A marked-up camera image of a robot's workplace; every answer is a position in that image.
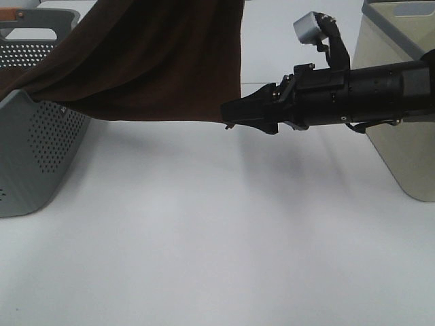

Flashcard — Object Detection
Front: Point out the brown towel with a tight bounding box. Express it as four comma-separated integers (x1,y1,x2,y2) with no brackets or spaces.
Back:
1,1,245,123

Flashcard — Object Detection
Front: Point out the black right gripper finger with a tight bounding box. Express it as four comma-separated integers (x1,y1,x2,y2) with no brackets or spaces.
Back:
221,83,276,119
222,116,279,135

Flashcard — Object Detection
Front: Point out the grey perforated laundry basket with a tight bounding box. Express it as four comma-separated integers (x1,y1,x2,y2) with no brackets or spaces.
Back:
1,8,90,218

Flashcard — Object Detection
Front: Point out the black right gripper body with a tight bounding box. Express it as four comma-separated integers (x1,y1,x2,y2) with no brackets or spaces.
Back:
271,64,350,131

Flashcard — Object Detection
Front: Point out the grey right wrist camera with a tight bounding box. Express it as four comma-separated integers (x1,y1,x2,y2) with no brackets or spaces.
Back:
293,11,327,45

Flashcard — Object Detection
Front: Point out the beige storage bin grey rim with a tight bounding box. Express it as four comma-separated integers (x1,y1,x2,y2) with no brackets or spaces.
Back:
352,1,434,202

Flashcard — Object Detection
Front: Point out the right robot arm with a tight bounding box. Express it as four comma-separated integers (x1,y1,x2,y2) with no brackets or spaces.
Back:
221,51,434,134

